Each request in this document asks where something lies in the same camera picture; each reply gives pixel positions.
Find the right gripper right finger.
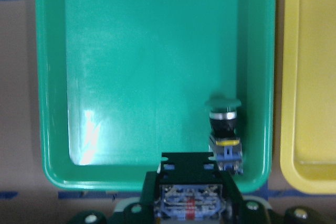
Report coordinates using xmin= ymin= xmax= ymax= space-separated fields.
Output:
xmin=218 ymin=172 xmax=335 ymax=223

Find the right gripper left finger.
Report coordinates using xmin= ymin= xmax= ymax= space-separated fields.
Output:
xmin=67 ymin=172 xmax=158 ymax=224

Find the green push button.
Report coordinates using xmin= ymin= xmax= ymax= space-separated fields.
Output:
xmin=206 ymin=94 xmax=244 ymax=175
xmin=153 ymin=152 xmax=225 ymax=223

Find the yellow plastic tray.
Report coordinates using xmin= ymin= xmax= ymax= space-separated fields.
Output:
xmin=280 ymin=0 xmax=335 ymax=195

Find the green plastic tray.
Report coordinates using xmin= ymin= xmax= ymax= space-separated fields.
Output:
xmin=35 ymin=0 xmax=275 ymax=193

